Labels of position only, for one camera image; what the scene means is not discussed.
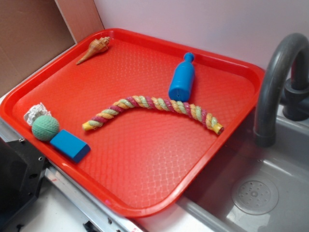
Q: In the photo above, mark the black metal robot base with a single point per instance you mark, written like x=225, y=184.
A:
x=22, y=168

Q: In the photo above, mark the blue plastic bottle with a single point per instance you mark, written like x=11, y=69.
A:
x=181, y=85

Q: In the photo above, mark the red plastic tray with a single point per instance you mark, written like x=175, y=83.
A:
x=142, y=160

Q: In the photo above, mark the blue rectangular block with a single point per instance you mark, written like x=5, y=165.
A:
x=71, y=146

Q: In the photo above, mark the brown spiral seashell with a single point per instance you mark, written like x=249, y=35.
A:
x=95, y=47

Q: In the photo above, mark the green dimpled rubber ball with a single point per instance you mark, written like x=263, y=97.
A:
x=44, y=128

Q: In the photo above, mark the grey plastic sink basin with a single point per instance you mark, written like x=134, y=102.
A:
x=285, y=164

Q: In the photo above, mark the round sink drain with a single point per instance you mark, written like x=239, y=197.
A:
x=254, y=195

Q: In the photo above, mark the grey curved faucet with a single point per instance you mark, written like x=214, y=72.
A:
x=290, y=60

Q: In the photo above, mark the brown cardboard panel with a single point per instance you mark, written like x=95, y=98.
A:
x=34, y=32

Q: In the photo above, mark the multicolour twisted rope toy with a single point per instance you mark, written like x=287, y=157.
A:
x=183, y=108

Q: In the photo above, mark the dark grey faucet handle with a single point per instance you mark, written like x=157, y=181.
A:
x=295, y=101

